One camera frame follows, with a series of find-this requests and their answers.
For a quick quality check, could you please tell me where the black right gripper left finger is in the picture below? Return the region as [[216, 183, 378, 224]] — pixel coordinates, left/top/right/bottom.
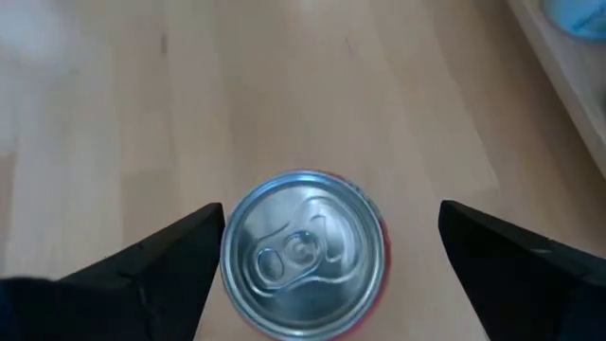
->
[[0, 202, 226, 341]]

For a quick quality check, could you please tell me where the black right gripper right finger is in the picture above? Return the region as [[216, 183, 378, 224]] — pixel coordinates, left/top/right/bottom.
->
[[437, 199, 606, 341]]

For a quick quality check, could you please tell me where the orange Fanta can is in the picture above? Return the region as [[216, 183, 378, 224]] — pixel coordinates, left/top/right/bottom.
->
[[219, 169, 392, 341]]

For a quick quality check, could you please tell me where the silver blue Red Bull can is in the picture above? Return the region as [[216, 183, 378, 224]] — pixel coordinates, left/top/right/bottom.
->
[[542, 0, 606, 42]]

